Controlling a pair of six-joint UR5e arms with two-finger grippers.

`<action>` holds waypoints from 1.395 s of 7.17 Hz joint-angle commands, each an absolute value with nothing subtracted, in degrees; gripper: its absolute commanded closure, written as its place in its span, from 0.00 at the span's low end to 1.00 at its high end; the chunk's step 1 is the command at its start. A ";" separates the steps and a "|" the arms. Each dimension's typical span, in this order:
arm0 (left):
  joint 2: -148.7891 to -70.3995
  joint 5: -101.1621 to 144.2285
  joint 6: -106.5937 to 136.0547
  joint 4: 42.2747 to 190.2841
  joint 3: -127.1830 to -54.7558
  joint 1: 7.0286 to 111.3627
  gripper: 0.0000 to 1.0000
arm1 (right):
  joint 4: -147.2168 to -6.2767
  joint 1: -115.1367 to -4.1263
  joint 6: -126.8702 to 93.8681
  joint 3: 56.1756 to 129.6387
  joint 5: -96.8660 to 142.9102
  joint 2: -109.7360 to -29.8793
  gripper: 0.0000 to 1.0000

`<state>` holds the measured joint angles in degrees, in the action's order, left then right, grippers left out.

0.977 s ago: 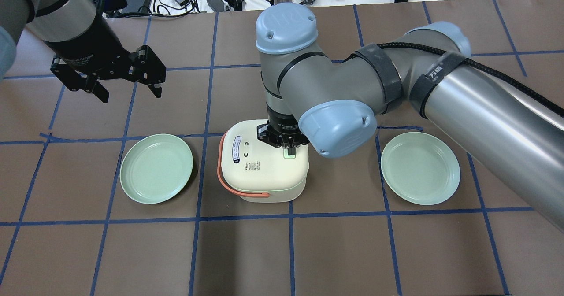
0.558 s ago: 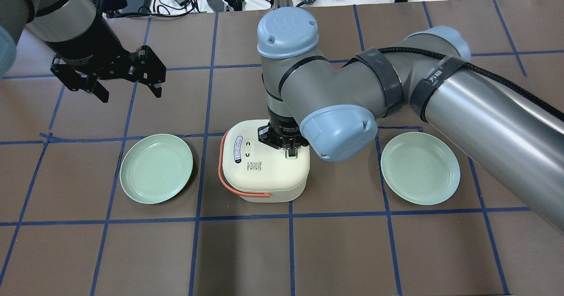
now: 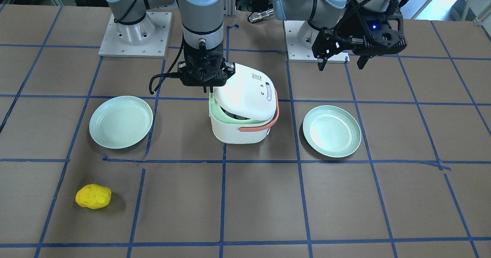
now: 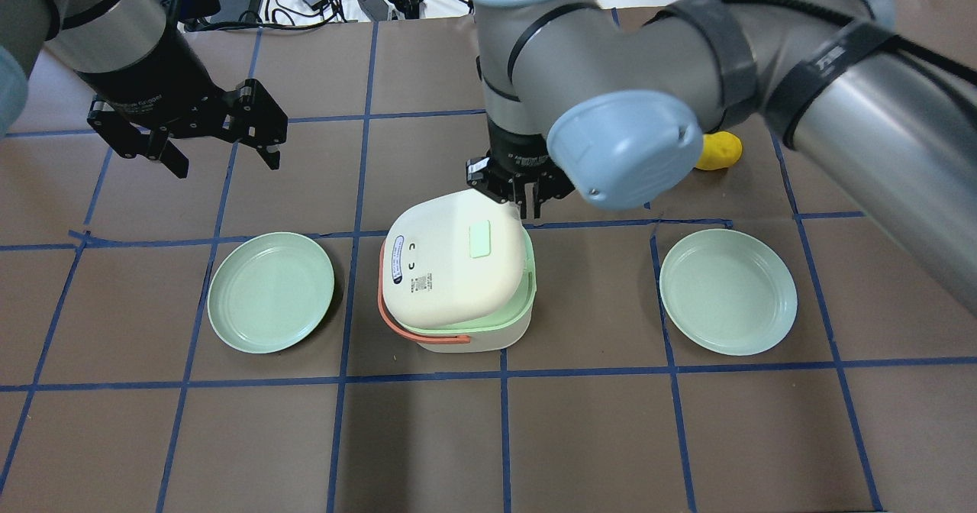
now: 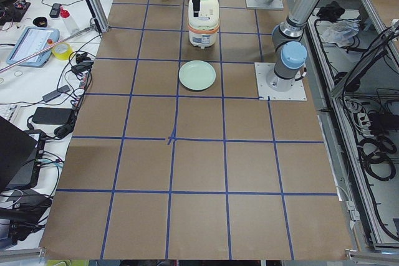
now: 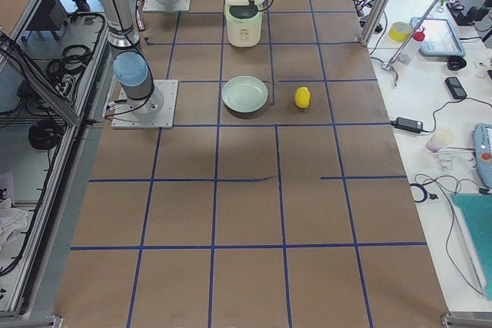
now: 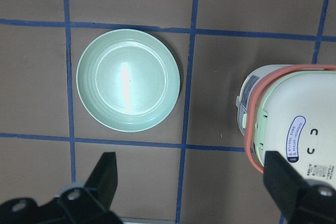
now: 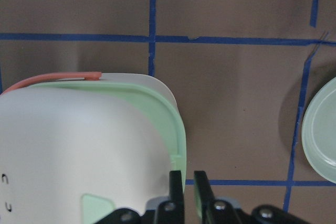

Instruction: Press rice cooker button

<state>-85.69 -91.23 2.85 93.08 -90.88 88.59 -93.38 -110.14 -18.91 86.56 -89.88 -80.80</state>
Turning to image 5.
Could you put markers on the white rice cooker orange handle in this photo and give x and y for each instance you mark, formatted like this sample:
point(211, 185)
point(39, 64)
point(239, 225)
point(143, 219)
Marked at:
point(203, 29)

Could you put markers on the mint green plate left side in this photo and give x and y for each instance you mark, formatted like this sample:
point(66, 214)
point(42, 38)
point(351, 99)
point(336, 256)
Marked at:
point(197, 75)

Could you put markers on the red capped clear bottle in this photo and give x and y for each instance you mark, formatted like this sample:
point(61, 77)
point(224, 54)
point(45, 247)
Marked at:
point(68, 21)

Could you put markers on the yellow tape roll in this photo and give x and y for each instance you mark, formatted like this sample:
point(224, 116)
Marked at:
point(62, 51)

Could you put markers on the blue teach pendant tablet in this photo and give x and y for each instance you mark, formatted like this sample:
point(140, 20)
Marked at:
point(32, 40)

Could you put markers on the black power brick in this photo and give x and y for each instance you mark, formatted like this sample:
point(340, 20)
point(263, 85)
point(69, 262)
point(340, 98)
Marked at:
point(51, 116)

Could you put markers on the black laptop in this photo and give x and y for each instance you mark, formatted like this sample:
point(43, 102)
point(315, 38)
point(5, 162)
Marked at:
point(21, 152)

